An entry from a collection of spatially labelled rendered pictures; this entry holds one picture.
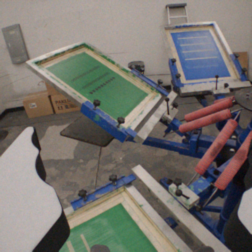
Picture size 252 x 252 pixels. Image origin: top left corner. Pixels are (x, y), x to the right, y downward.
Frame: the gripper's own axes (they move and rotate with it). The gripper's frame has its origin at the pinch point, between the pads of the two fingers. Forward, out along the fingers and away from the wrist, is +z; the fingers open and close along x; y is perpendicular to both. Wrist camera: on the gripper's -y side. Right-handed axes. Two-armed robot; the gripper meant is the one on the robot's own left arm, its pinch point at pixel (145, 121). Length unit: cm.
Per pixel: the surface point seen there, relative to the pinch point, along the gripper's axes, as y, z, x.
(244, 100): 30, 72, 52
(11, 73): 113, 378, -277
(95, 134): 77, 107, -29
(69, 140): 183, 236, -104
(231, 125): 40, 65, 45
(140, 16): 8, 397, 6
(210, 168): 59, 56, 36
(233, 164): 49, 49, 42
